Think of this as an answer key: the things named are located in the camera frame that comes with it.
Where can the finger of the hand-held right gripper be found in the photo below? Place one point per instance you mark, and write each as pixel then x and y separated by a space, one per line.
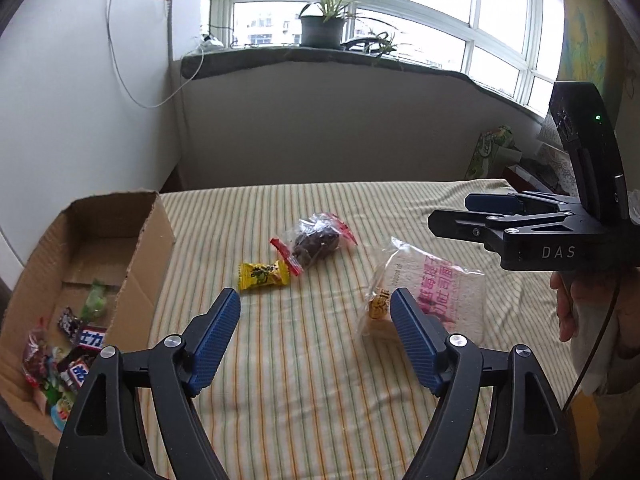
pixel 460 224
pixel 492 202

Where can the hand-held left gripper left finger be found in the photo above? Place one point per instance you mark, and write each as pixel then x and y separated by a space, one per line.
pixel 220 332

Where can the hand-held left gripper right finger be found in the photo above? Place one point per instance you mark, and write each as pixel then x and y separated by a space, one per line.
pixel 412 340

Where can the sliced bread bag pink print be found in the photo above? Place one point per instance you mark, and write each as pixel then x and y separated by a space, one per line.
pixel 450 285

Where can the dark chocolate bar wrapper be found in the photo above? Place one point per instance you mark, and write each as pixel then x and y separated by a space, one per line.
pixel 75 372
pixel 68 324
pixel 92 337

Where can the clear packet green candy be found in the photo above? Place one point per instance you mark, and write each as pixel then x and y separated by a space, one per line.
pixel 95 302

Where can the cardboard box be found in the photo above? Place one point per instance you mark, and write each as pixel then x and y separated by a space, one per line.
pixel 115 220

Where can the blue white snack packet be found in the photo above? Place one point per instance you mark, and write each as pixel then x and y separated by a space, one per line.
pixel 61 415

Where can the clear cake packet red ends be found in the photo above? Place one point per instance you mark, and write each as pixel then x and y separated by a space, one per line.
pixel 315 242
pixel 36 360

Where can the person's right hand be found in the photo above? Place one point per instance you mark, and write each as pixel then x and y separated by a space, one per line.
pixel 567 305

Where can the printed paper stack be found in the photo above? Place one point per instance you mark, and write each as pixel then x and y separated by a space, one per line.
pixel 555 160

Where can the green tissue box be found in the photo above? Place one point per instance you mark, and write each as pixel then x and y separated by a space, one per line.
pixel 492 152

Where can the yellow candy packet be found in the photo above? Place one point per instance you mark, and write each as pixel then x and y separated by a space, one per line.
pixel 262 275

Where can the white framed window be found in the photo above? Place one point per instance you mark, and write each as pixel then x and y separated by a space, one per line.
pixel 425 0

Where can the dark stone window sill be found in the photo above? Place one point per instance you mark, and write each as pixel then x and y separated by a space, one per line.
pixel 300 57

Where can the spider plant in grey pot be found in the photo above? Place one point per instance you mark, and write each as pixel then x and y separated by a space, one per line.
pixel 322 30

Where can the white cabinet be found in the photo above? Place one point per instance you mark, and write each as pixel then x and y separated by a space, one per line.
pixel 75 85

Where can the yellow wall map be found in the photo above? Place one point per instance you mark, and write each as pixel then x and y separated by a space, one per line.
pixel 585 25

